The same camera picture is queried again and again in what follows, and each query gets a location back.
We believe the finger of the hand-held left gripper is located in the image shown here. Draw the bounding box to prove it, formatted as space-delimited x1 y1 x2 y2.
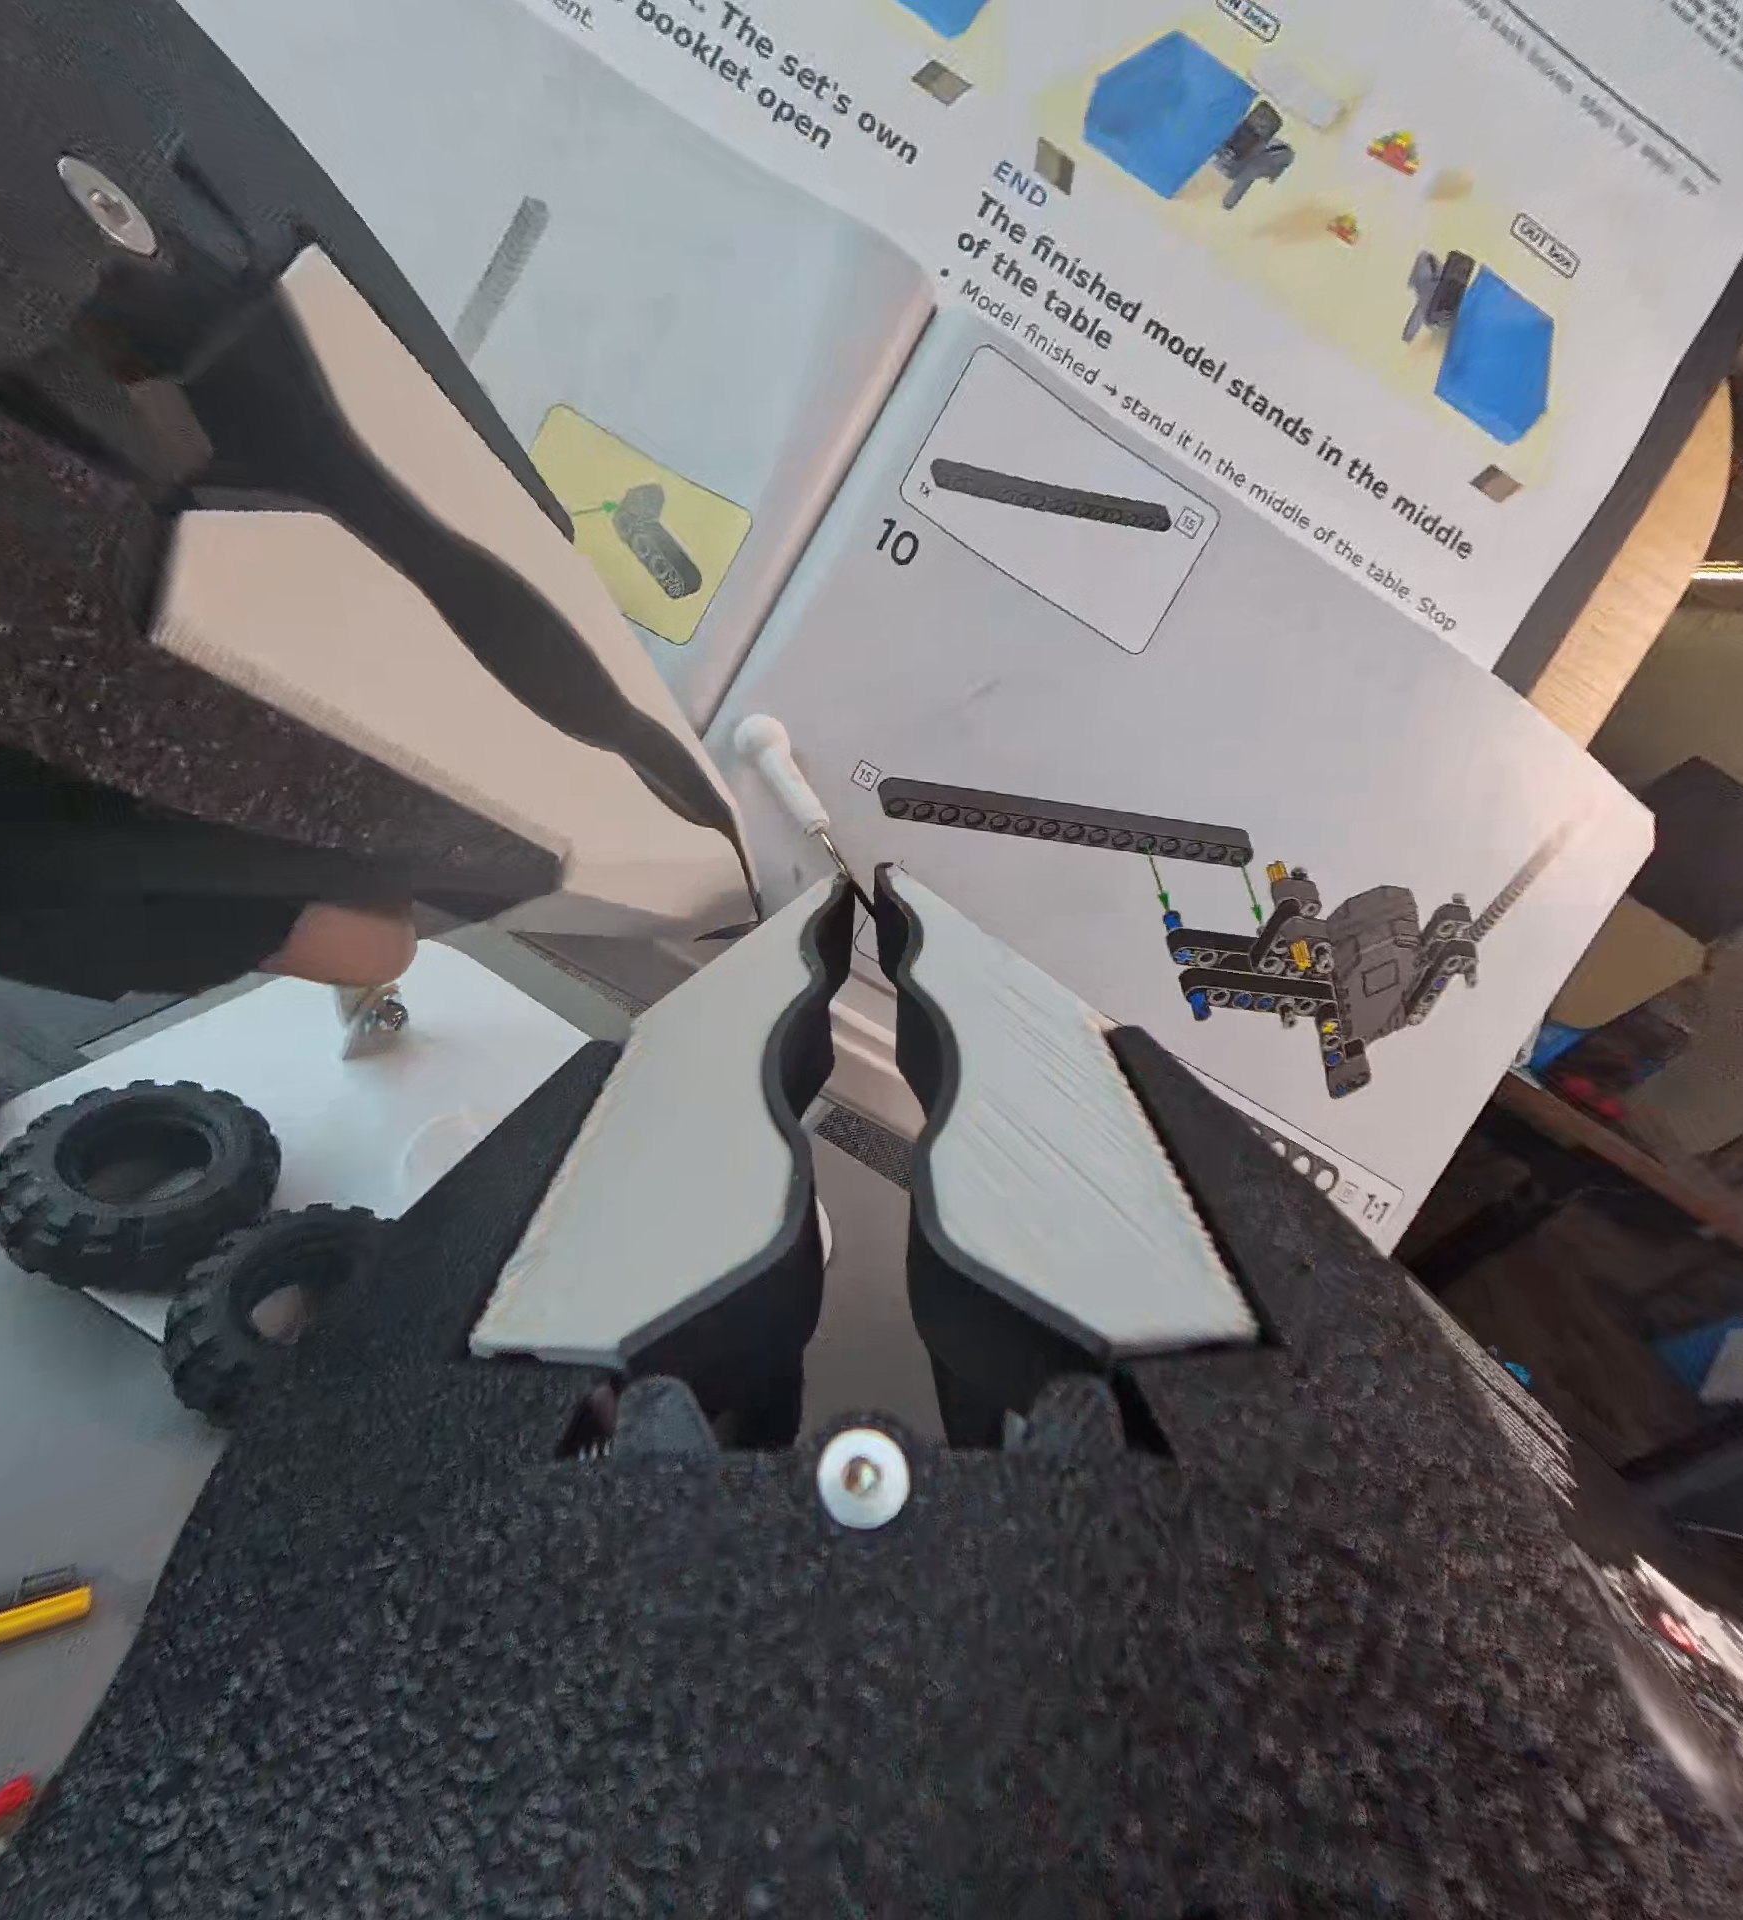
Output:
204 247 755 858
149 511 764 941

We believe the toy truck set box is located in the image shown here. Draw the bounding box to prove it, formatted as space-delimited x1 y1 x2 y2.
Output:
1397 1242 1743 1920

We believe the person's left hand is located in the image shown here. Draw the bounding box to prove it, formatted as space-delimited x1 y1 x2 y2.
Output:
269 901 419 990

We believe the printed instruction sheet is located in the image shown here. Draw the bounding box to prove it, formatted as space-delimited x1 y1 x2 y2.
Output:
185 0 1743 684

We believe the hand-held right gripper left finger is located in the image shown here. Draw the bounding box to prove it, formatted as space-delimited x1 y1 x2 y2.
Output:
467 872 859 1370

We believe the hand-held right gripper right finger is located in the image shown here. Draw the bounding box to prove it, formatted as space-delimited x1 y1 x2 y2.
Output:
871 865 1265 1362

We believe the pile of mixed toy parts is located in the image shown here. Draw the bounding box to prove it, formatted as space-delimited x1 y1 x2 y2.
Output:
0 1563 98 1867

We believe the instruction booklet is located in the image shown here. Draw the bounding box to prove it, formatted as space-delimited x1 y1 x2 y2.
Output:
289 31 1662 1269

